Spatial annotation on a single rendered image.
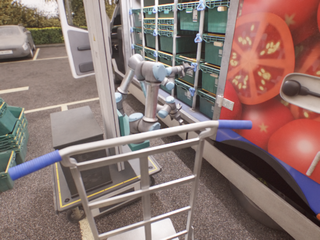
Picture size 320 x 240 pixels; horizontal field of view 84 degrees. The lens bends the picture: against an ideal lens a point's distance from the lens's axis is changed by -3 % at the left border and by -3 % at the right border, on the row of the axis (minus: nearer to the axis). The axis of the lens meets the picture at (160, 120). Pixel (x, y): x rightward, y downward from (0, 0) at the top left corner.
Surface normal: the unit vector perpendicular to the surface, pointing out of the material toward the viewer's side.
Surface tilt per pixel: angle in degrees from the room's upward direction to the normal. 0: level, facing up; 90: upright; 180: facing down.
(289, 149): 90
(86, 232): 0
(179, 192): 0
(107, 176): 90
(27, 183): 0
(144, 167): 90
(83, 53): 85
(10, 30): 33
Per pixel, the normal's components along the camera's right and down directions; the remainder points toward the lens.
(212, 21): -0.88, 0.34
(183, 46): 0.47, 0.43
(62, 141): 0.00, -0.88
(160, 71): 0.82, 0.16
